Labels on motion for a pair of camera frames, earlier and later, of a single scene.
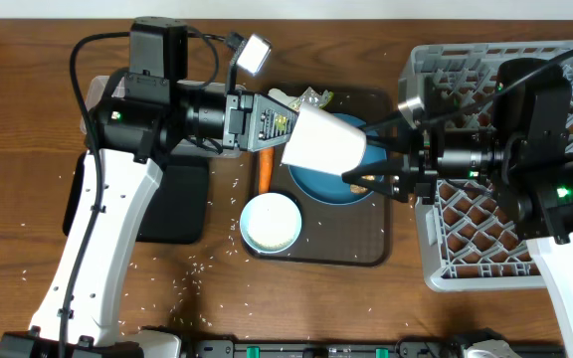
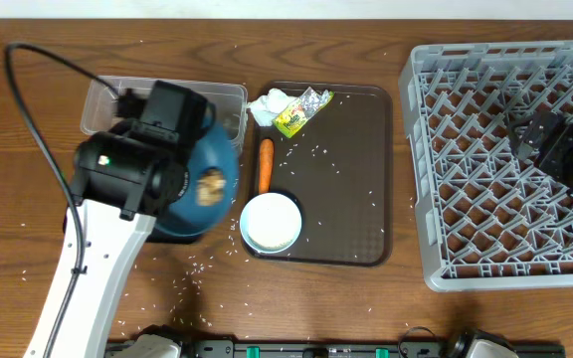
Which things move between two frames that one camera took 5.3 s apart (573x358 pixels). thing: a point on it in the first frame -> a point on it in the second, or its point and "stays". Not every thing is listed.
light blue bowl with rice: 271,223 stays
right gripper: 414,162 -> 530,137
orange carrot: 266,166 stays
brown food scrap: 359,188 -> 210,187
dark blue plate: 332,189 -> 213,180
